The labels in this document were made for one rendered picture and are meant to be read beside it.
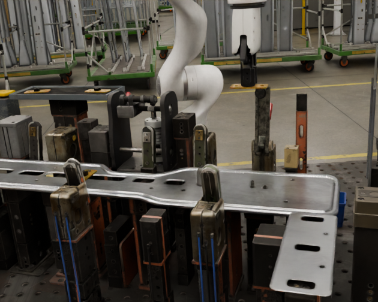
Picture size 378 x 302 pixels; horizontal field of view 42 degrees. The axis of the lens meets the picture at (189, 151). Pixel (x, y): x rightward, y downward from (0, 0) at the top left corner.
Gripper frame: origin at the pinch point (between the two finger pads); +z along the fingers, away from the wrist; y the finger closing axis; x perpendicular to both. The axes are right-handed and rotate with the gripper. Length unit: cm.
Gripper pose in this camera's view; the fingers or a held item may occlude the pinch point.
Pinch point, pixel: (248, 75)
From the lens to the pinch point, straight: 114.0
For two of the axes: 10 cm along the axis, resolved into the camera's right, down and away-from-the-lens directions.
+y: -3.0, 3.3, -8.9
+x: 9.5, 0.4, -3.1
